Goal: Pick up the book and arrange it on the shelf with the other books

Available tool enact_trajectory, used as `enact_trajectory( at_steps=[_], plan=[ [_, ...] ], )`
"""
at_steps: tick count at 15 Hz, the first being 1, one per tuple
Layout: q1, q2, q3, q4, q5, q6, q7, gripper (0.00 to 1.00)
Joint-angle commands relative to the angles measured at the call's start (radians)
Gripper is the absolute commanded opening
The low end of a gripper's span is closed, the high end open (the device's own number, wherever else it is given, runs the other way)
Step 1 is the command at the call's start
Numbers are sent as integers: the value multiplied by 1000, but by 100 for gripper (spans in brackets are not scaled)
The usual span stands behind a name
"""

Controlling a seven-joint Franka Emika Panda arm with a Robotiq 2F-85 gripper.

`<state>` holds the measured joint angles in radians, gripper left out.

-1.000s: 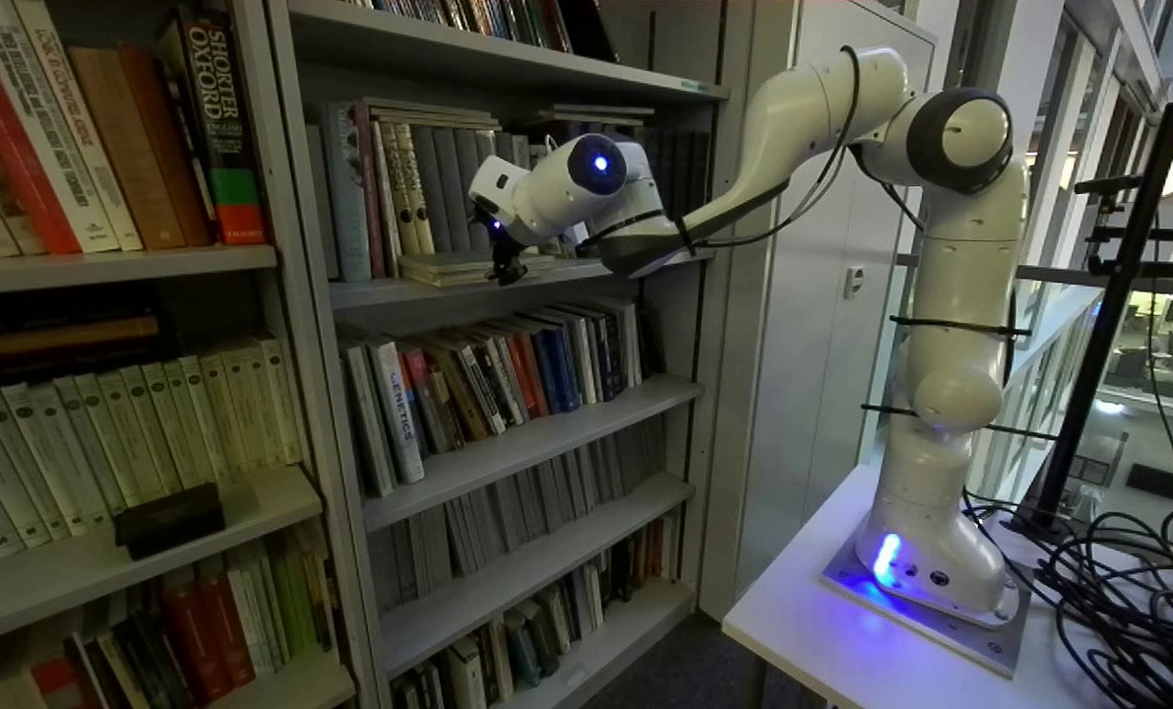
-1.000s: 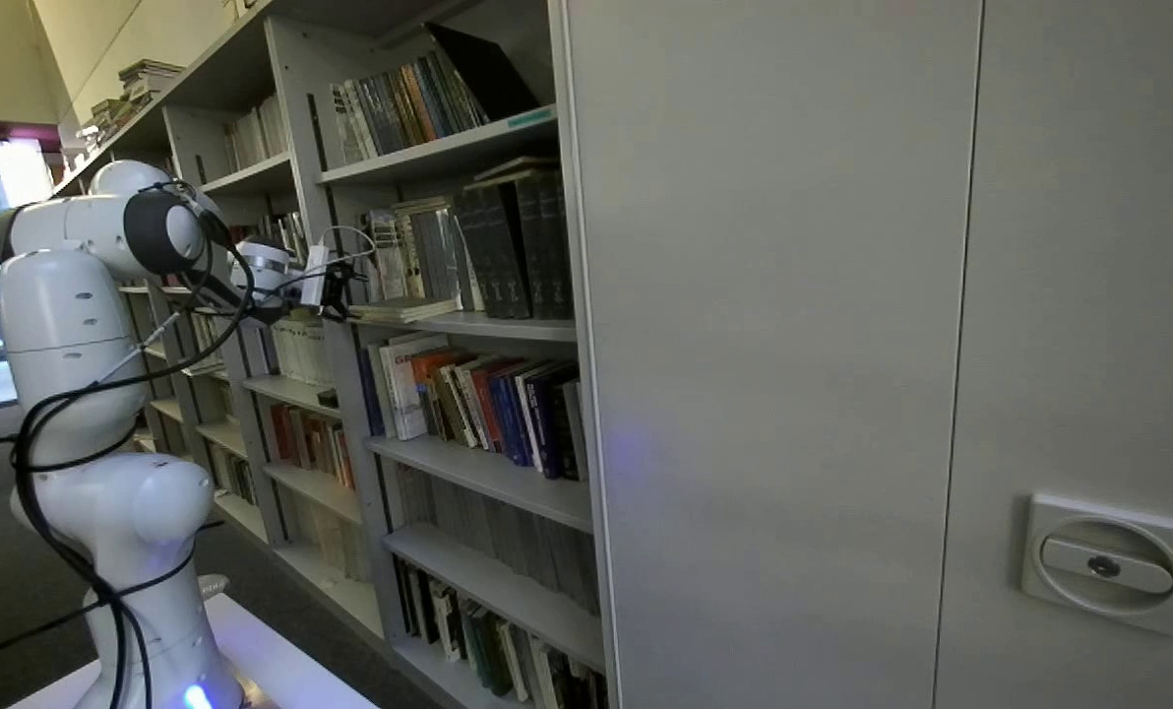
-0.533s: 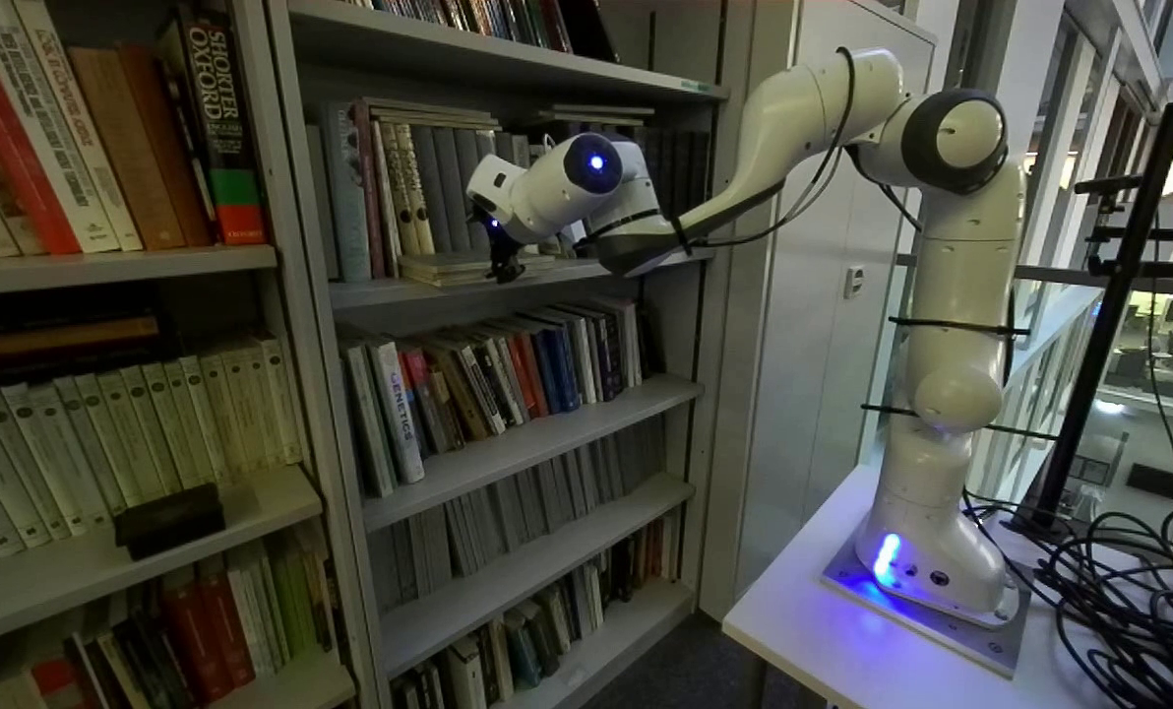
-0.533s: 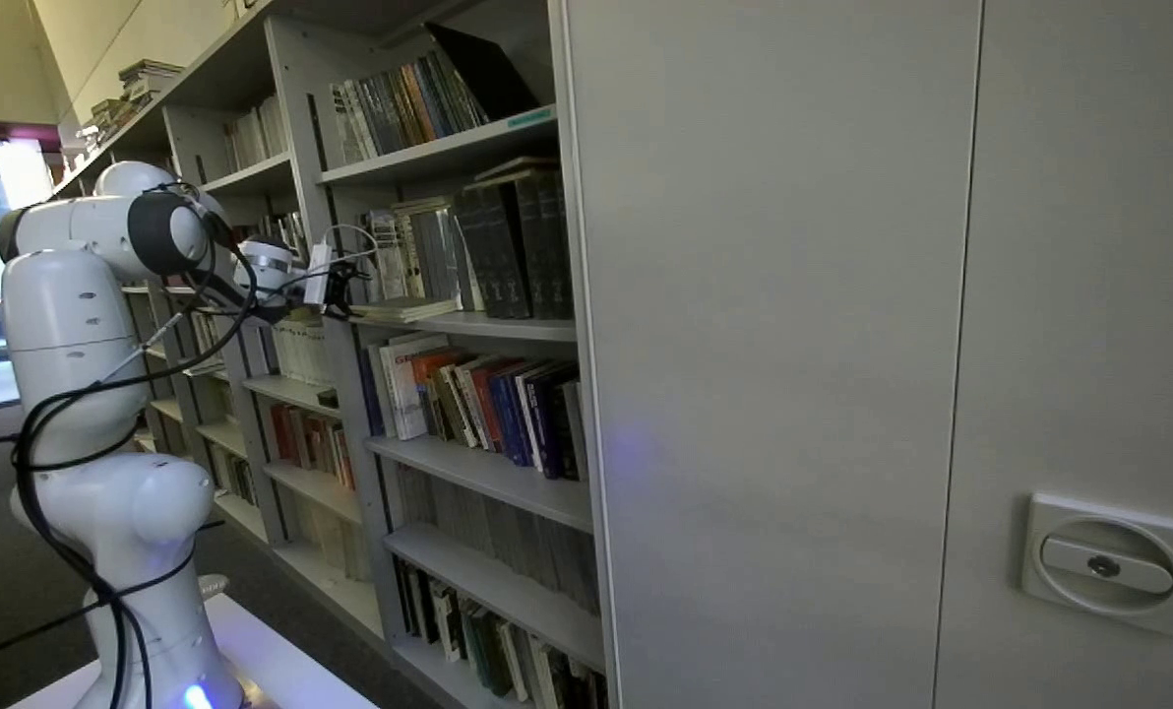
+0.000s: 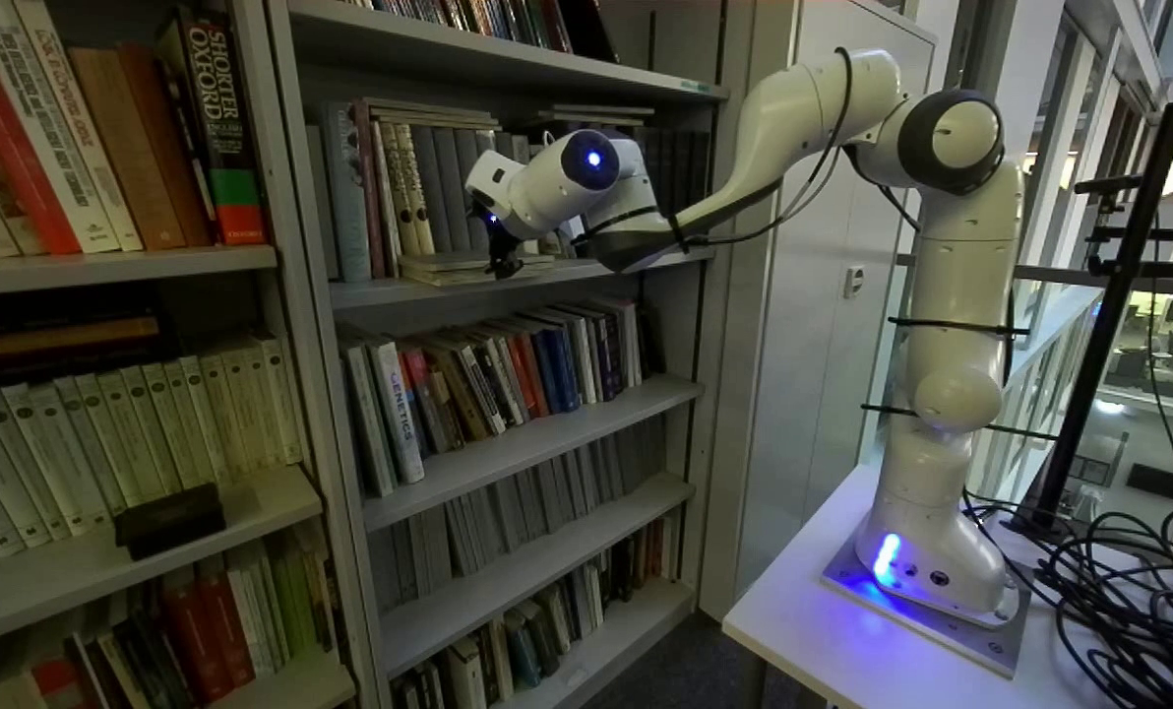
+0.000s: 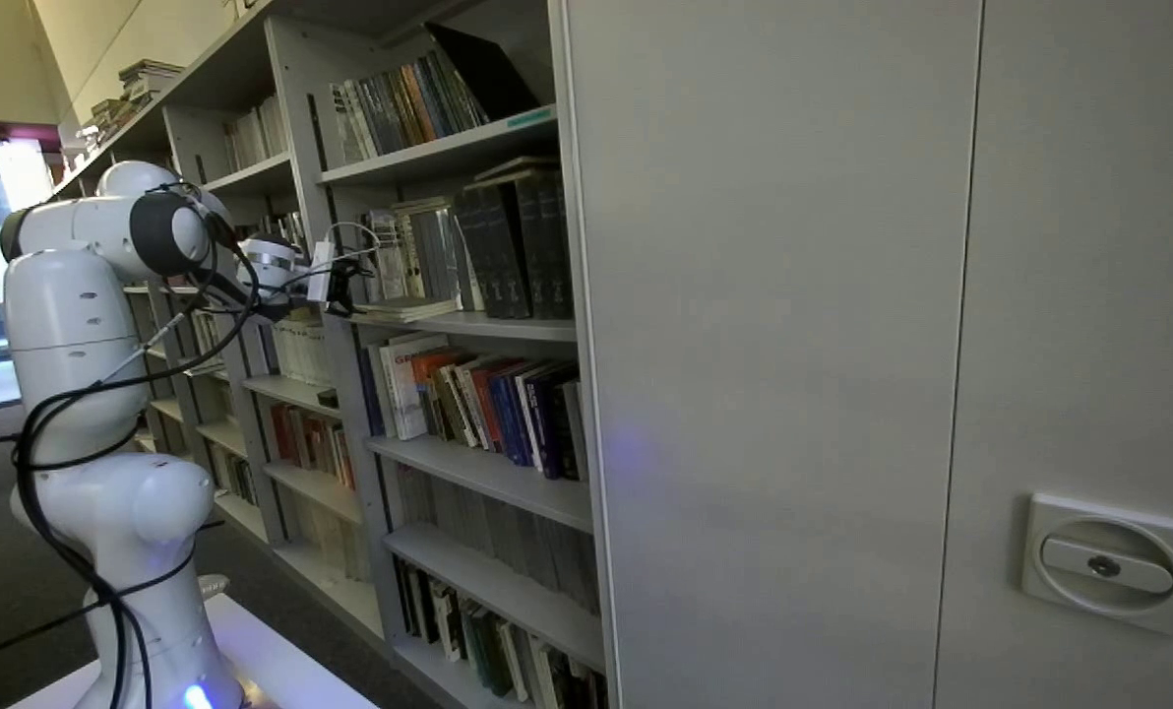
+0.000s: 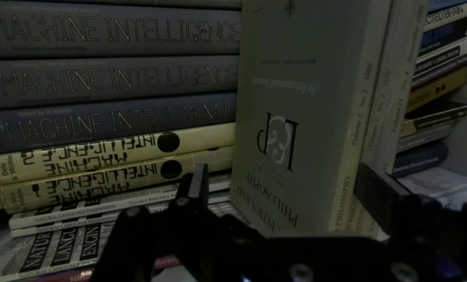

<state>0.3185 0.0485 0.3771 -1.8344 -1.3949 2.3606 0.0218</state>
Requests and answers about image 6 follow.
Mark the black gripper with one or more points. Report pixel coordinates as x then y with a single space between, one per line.
329 268

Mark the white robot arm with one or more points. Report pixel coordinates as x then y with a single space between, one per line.
76 328

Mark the white genetics book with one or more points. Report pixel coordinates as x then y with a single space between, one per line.
400 390

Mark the orange and blue book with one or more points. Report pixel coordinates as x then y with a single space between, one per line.
435 399

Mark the dark grey hardcover book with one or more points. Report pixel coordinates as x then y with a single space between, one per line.
527 248
501 248
476 255

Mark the dark red book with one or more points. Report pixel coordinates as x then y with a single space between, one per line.
292 437
311 445

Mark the light grey book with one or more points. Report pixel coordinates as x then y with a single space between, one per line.
345 123

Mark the orange red book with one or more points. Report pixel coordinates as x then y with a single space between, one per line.
484 407

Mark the dark grey patterned book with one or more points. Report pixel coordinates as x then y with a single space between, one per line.
379 111

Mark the thin cream book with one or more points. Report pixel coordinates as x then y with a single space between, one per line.
510 180
510 161

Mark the brown striped book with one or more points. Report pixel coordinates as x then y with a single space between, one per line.
413 104

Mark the bright blue book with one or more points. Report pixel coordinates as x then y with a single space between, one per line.
515 420

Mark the grey stacked books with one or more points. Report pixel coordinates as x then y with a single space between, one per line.
557 248

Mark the white slim book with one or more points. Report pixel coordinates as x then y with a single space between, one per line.
536 425

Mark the blue striped book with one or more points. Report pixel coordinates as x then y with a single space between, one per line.
452 88

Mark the black paperback book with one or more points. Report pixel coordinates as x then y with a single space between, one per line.
565 430

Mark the white paperback book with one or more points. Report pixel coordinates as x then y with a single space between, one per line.
447 622
514 662

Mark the teal book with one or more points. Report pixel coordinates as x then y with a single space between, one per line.
484 651

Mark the white series volume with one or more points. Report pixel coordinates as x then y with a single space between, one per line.
303 356
282 352

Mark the light grey binder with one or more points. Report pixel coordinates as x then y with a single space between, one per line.
245 143
274 126

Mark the grey storage box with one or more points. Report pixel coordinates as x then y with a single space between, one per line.
152 79

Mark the grey metal cabinet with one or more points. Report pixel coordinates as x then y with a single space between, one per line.
767 328

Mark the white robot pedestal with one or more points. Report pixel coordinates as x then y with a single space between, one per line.
292 672

